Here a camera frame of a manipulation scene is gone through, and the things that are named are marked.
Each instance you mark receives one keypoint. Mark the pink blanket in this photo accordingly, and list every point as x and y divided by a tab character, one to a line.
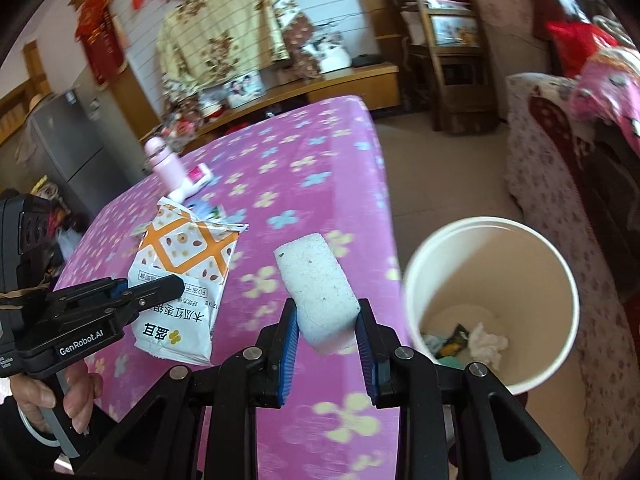
608	89

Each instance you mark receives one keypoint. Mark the red plastic bag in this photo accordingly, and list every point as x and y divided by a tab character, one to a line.
575	42

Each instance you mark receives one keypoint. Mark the framed couple photo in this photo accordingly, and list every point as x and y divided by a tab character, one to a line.
244	89

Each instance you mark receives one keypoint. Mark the wooden tv cabinet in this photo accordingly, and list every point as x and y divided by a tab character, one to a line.
377	85

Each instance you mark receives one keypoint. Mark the floral covered sofa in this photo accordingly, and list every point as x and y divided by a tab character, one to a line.
546	173

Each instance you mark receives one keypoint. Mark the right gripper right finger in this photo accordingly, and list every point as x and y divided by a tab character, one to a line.
392	373

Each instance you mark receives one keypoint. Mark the yellow floral hanging cloth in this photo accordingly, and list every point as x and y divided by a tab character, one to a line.
207	42

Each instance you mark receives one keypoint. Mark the white trash bucket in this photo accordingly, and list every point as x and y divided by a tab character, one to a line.
504	276

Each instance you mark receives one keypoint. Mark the wooden chair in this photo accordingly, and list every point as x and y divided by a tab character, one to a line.
447	39

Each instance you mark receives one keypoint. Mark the white bottle pink label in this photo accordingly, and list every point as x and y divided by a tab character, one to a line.
195	180

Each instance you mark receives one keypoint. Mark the red chinese knot decoration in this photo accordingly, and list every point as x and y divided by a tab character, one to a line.
97	34

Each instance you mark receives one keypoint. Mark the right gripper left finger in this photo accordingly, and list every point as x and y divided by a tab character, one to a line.
264	372

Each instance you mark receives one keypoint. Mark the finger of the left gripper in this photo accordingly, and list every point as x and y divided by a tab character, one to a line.
150	287

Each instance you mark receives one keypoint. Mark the trash in bucket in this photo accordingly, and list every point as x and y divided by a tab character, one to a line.
464	346

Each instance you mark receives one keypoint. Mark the person's left hand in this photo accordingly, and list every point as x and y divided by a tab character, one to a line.
32	396

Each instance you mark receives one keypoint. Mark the grey refrigerator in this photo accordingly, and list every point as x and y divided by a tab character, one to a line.
62	143

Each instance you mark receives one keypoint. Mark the pink thermos bottle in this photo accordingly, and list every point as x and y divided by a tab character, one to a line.
165	163

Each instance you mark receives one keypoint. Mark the orange white snack bag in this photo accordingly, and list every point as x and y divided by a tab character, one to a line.
177	242

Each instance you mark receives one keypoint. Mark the white sponge block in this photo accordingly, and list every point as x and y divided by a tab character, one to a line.
327	307

